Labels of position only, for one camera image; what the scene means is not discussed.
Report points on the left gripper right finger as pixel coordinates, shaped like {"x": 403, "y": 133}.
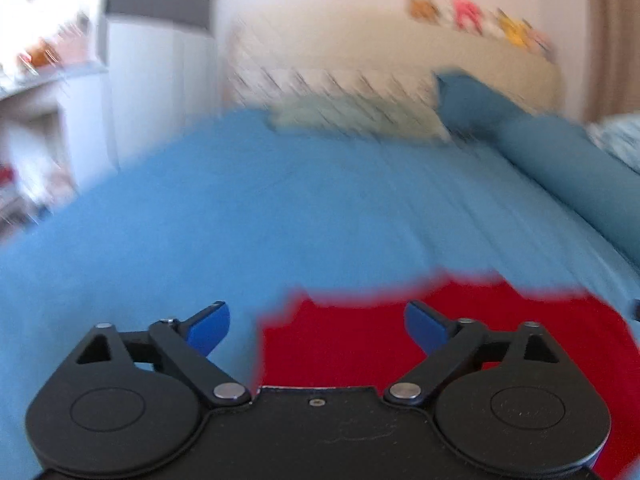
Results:
{"x": 510, "y": 402}

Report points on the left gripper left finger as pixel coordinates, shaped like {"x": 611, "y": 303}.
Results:
{"x": 122, "y": 403}

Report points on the red cloth garment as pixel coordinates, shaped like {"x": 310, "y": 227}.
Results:
{"x": 353, "y": 341}

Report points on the blue bed sheet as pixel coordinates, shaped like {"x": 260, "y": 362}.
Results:
{"x": 235, "y": 211}

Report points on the blue duvet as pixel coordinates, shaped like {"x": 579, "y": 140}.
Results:
{"x": 558, "y": 155}

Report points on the white shelf unit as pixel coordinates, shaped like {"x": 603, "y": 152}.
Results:
{"x": 55, "y": 143}

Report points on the light blue blanket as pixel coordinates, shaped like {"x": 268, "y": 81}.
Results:
{"x": 619, "y": 136}

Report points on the dark teal pillow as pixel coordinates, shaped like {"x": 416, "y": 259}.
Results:
{"x": 469, "y": 109}

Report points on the green pillow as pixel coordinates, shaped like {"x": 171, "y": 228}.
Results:
{"x": 368, "y": 115}

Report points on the brown bear on shelf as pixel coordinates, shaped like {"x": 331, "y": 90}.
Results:
{"x": 39, "y": 56}

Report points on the light pink plush toy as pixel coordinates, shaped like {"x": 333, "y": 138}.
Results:
{"x": 539, "y": 44}

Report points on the yellow plush toy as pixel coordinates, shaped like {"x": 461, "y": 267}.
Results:
{"x": 516, "y": 32}

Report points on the beige quilted headboard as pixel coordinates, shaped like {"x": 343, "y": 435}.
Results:
{"x": 276, "y": 53}

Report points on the white grey wardrobe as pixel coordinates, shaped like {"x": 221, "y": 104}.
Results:
{"x": 161, "y": 72}

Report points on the brown plush toy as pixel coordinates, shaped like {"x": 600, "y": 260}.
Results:
{"x": 427, "y": 11}

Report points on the beige curtain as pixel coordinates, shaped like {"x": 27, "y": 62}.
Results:
{"x": 613, "y": 63}

